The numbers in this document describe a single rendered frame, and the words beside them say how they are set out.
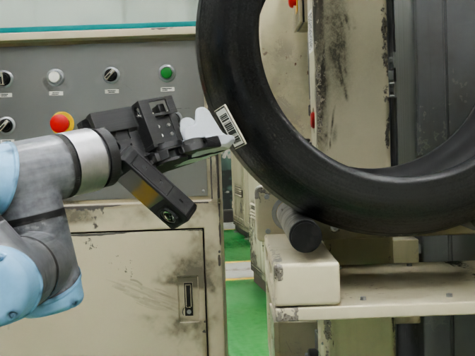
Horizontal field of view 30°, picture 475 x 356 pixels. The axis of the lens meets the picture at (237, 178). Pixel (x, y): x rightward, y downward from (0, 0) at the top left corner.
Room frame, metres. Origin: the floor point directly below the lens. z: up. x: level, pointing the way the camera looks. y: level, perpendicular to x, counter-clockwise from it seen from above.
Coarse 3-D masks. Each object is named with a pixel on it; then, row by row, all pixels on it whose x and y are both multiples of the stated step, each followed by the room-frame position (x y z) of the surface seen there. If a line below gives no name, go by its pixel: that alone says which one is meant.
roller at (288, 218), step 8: (280, 208) 1.47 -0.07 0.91; (288, 208) 1.39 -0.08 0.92; (280, 216) 1.41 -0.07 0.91; (288, 216) 1.30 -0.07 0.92; (296, 216) 1.25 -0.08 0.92; (304, 216) 1.23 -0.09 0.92; (288, 224) 1.24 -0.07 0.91; (296, 224) 1.18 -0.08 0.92; (304, 224) 1.18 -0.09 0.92; (312, 224) 1.18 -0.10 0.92; (288, 232) 1.19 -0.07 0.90; (296, 232) 1.18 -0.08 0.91; (304, 232) 1.18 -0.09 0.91; (312, 232) 1.18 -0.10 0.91; (320, 232) 1.18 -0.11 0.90; (296, 240) 1.18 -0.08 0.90; (304, 240) 1.18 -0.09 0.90; (312, 240) 1.18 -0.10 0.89; (320, 240) 1.18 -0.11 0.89; (296, 248) 1.18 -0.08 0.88; (304, 248) 1.18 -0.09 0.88; (312, 248) 1.18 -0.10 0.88
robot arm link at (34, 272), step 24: (0, 216) 0.86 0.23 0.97; (0, 240) 0.83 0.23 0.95; (24, 240) 0.88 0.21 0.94; (0, 264) 0.80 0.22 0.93; (24, 264) 0.81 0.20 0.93; (48, 264) 0.88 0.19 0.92; (0, 288) 0.80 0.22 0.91; (24, 288) 0.80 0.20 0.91; (48, 288) 0.87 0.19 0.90; (0, 312) 0.80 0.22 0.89; (24, 312) 0.82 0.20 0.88
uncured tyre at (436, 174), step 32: (224, 0) 1.18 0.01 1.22; (256, 0) 1.18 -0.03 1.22; (224, 32) 1.18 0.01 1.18; (256, 32) 1.18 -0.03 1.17; (224, 64) 1.19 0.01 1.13; (256, 64) 1.18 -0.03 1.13; (224, 96) 1.20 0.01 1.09; (256, 96) 1.18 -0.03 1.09; (256, 128) 1.18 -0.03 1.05; (288, 128) 1.18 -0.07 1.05; (256, 160) 1.20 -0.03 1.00; (288, 160) 1.18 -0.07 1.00; (320, 160) 1.18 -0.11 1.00; (416, 160) 1.45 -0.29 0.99; (448, 160) 1.44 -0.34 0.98; (288, 192) 1.21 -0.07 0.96; (320, 192) 1.18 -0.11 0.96; (352, 192) 1.18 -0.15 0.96; (384, 192) 1.18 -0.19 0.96; (416, 192) 1.18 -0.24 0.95; (448, 192) 1.18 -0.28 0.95; (352, 224) 1.21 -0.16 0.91; (384, 224) 1.20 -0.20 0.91; (416, 224) 1.20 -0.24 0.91; (448, 224) 1.21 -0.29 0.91
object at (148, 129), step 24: (168, 96) 1.10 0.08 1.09; (96, 120) 1.04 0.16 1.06; (120, 120) 1.07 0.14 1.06; (144, 120) 1.07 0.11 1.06; (168, 120) 1.10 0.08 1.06; (120, 144) 1.06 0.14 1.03; (144, 144) 1.07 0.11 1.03; (168, 144) 1.07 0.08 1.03; (120, 168) 1.03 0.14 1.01; (168, 168) 1.11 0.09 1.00
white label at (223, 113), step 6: (222, 108) 1.19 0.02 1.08; (216, 114) 1.21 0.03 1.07; (222, 114) 1.20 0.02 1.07; (228, 114) 1.18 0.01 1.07; (222, 120) 1.20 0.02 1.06; (228, 120) 1.19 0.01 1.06; (234, 120) 1.18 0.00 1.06; (228, 126) 1.20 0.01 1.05; (234, 126) 1.18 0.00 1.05; (228, 132) 1.21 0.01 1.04; (234, 132) 1.19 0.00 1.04; (240, 132) 1.18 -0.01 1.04; (240, 138) 1.18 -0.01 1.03; (234, 144) 1.21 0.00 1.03; (240, 144) 1.19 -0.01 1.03
